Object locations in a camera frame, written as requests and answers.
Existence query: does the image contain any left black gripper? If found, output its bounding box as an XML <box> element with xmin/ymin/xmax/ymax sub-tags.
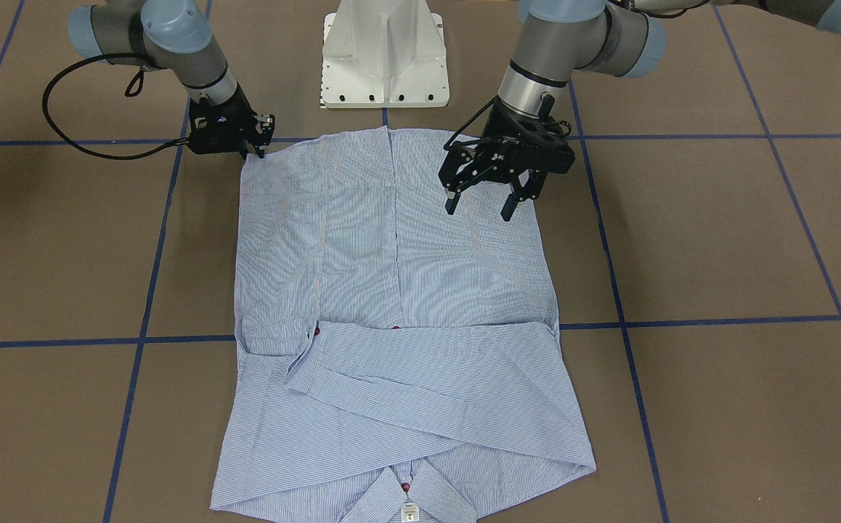
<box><xmin>439</xmin><ymin>98</ymin><xmax>574</xmax><ymax>222</ymax></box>

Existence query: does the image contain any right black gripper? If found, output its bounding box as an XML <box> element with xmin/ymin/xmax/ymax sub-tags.
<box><xmin>188</xmin><ymin>94</ymin><xmax>275</xmax><ymax>159</ymax></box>

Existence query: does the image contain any light blue striped shirt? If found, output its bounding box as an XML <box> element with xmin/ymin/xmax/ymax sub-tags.
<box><xmin>209</xmin><ymin>128</ymin><xmax>597</xmax><ymax>522</ymax></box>

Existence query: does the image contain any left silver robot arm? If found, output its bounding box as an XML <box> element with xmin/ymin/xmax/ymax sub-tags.
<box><xmin>439</xmin><ymin>1</ymin><xmax>707</xmax><ymax>221</ymax></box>

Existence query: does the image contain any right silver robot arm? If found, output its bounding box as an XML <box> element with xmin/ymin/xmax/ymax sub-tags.
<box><xmin>68</xmin><ymin>1</ymin><xmax>275</xmax><ymax>158</ymax></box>

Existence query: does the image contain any white camera stand pillar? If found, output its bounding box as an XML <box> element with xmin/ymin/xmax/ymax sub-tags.
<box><xmin>320</xmin><ymin>1</ymin><xmax>451</xmax><ymax>109</ymax></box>

